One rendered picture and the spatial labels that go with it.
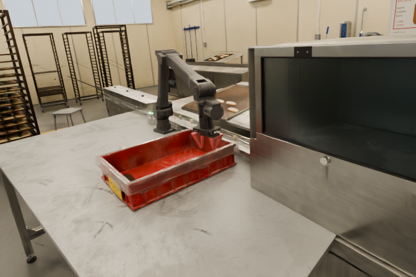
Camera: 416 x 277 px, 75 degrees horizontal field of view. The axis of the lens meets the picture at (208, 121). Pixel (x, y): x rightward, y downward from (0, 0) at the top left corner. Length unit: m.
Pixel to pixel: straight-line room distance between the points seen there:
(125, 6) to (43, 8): 2.13
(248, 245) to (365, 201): 0.30
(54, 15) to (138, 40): 2.31
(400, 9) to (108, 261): 1.63
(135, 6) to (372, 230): 8.78
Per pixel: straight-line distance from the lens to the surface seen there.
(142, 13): 9.17
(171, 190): 0.99
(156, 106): 1.57
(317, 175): 0.78
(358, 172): 0.71
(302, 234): 0.82
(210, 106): 1.00
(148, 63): 9.14
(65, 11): 8.60
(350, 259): 0.86
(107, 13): 8.82
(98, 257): 0.82
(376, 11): 4.98
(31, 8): 8.52
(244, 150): 1.19
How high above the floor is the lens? 1.33
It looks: 16 degrees down
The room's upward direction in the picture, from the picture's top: 4 degrees counter-clockwise
